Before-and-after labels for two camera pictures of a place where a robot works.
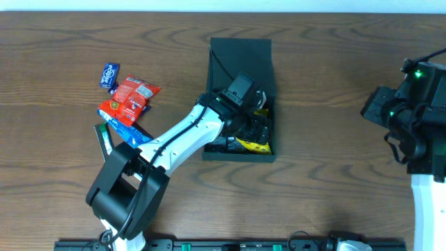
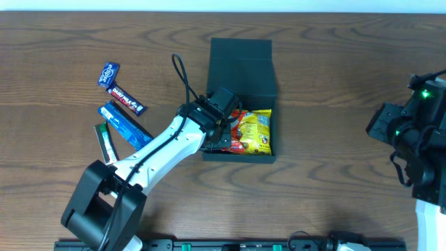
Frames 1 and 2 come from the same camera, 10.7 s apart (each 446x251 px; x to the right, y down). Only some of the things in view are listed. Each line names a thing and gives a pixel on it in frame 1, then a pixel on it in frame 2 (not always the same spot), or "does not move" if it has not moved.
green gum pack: [104, 138] does not move
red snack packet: [129, 100] -> [237, 146]
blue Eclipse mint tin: [110, 76] does not move
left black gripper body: [249, 127] -> [221, 139]
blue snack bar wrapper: [130, 134] does not move
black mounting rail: [107, 245] does not move
